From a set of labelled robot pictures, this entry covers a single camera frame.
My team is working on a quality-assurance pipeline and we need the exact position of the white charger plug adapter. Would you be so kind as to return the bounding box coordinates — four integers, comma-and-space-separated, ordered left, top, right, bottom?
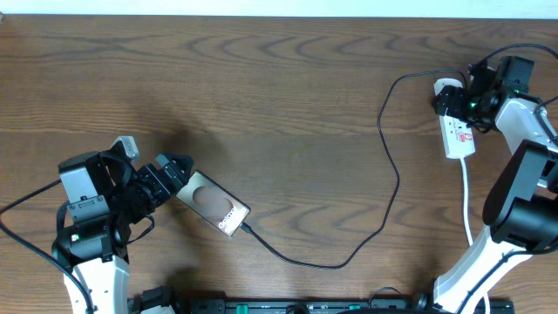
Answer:
433, 78, 463, 95

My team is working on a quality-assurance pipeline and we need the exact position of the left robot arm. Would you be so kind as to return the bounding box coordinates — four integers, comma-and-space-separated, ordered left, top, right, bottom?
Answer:
52, 148, 194, 313

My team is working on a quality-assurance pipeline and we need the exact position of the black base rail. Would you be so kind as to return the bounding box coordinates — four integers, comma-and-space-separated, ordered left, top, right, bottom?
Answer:
130, 297, 515, 314

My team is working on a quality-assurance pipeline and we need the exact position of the black charger cable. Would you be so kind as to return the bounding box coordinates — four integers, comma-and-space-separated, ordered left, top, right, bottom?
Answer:
240, 69, 469, 270

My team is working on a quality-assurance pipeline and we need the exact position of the white power strip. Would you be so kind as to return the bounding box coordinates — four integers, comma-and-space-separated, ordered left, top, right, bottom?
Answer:
439, 115, 475, 160

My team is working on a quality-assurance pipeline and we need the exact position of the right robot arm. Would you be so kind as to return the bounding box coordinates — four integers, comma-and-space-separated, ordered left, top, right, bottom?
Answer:
426, 56, 557, 313

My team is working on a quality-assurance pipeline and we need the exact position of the white power strip cord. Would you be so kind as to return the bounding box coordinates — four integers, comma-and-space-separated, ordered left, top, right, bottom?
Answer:
459, 157, 492, 314

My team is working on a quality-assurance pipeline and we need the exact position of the black left camera cable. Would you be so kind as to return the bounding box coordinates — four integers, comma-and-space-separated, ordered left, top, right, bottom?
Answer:
0, 178, 95, 314

